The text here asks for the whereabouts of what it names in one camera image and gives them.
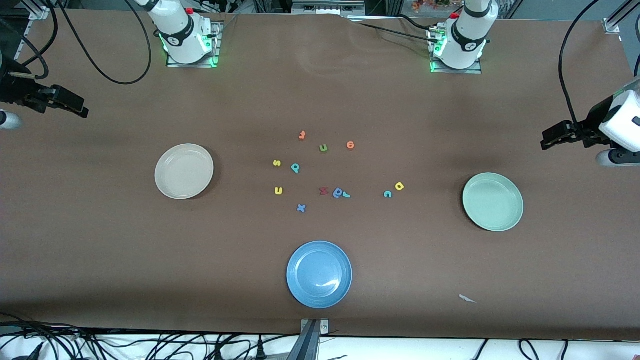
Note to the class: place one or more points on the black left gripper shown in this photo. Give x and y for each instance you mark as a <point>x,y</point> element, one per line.
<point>593,122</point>

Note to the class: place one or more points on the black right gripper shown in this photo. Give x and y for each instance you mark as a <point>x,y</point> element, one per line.
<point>14,90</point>

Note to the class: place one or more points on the teal letter p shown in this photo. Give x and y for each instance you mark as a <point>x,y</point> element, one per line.
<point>295,168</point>

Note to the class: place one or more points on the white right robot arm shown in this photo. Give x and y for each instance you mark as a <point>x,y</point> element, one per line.
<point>177,25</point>

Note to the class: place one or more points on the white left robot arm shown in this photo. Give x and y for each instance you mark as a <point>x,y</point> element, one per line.
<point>470,30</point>

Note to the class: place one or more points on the light green plate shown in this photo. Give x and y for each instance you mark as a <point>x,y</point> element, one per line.
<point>493,202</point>

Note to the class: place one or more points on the beige brown plate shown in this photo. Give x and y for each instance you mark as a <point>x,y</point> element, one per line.
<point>184,171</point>

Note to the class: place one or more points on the brown table cover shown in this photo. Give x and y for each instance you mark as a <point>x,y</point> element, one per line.
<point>100,250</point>

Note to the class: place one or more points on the white paper scrap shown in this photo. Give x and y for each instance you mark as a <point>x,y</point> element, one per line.
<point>467,299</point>

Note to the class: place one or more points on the blue letter a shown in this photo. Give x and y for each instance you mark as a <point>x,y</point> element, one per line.
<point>338,193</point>

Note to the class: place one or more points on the grey box behind table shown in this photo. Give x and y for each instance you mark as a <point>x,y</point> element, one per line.
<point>327,6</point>

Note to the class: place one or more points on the blue plate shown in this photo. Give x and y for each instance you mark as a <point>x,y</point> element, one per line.
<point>319,275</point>

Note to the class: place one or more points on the aluminium frame profile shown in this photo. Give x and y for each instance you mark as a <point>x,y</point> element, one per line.
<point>617,20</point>
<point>36,9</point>

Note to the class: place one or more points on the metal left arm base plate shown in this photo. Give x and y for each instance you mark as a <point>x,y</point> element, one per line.
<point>475,71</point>

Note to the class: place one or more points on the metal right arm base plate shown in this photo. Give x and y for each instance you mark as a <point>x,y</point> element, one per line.
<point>216,50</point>

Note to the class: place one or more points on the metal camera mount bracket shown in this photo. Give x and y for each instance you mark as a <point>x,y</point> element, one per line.
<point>310,340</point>

